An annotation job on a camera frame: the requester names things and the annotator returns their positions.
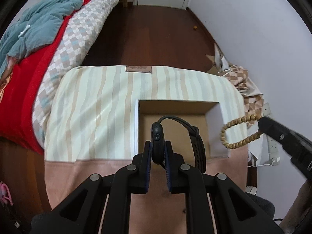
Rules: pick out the striped pink table mat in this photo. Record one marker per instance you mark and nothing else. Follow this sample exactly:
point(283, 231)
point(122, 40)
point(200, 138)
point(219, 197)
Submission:
point(102, 116)

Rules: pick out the white cardboard box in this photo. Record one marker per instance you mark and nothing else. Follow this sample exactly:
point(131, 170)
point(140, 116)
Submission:
point(205, 115)

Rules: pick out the red bed blanket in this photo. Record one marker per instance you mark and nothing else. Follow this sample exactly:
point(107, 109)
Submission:
point(19, 89)

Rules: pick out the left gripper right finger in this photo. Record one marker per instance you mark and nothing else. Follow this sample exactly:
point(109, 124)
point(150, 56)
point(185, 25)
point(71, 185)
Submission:
point(173, 162)

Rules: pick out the pink slipper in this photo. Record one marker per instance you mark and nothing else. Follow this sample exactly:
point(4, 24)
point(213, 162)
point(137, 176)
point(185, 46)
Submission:
point(5, 196)

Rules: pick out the white mug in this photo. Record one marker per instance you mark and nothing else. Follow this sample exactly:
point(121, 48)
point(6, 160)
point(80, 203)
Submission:
point(251, 190)

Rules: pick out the checkered pastel bed sheet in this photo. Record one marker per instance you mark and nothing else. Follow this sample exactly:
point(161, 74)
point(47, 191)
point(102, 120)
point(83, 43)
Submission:
point(80, 34)

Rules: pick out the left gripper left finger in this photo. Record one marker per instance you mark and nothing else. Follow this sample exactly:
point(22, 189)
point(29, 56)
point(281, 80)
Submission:
point(141, 176)

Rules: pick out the teal quilted blanket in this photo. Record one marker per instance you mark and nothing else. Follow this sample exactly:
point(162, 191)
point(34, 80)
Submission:
point(36, 28)

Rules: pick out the brown checkered cloth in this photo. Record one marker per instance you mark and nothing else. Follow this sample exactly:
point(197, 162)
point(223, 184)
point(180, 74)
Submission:
point(239, 78)

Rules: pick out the black smart watch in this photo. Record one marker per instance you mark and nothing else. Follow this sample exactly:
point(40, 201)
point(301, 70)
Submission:
point(188, 137)

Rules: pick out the black fluffy seat cover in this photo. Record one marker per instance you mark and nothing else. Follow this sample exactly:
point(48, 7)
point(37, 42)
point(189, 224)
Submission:
point(265, 205)

